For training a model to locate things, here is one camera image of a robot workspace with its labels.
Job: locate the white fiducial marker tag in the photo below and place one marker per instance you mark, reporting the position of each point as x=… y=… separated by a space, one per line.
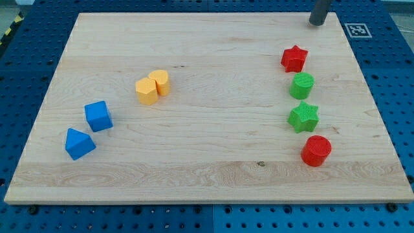
x=357 y=30

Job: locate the yellow black hazard tape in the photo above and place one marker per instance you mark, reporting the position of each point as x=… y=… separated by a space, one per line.
x=12 y=30

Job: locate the green cylinder block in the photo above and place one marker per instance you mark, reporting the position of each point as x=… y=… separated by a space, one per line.
x=301 y=85

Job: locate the green star block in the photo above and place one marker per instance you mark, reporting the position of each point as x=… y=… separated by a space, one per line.
x=304 y=117

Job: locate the blue cube block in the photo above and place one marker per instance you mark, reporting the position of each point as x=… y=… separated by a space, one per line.
x=98 y=116

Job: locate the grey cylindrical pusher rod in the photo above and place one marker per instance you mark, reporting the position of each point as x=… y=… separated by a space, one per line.
x=319 y=12

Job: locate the light wooden board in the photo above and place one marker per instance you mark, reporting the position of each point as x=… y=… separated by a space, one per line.
x=222 y=135

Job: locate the blue triangular prism block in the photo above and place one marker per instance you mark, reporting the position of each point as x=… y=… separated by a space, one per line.
x=78 y=143

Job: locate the yellow hexagon block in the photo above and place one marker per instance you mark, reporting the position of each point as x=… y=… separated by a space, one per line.
x=146 y=91

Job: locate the red star block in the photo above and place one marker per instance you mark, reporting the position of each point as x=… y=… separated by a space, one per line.
x=293 y=59

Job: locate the yellow heart block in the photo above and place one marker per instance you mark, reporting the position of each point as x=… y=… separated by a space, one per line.
x=161 y=78

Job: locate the red cylinder block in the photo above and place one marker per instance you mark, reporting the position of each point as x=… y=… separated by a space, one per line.
x=315 y=151

